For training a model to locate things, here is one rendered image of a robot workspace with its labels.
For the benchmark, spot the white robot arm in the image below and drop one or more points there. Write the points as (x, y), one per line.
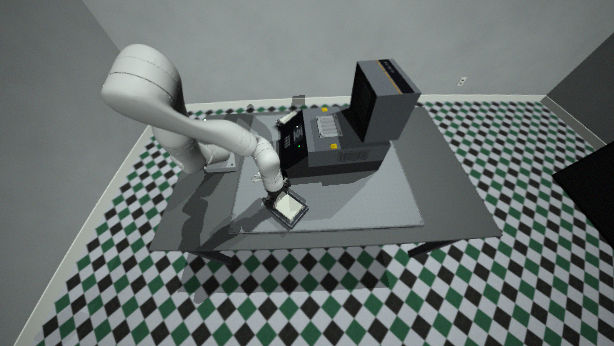
(143, 85)

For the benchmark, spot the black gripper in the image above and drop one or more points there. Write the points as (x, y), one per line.
(272, 196)

